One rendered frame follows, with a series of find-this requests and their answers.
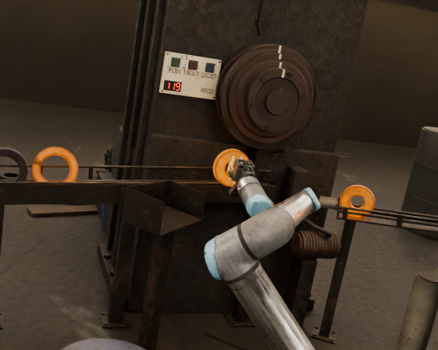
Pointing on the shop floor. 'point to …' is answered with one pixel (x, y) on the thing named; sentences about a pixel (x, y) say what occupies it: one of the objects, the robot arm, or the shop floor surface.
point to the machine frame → (237, 39)
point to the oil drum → (431, 179)
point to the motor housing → (306, 267)
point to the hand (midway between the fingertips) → (232, 163)
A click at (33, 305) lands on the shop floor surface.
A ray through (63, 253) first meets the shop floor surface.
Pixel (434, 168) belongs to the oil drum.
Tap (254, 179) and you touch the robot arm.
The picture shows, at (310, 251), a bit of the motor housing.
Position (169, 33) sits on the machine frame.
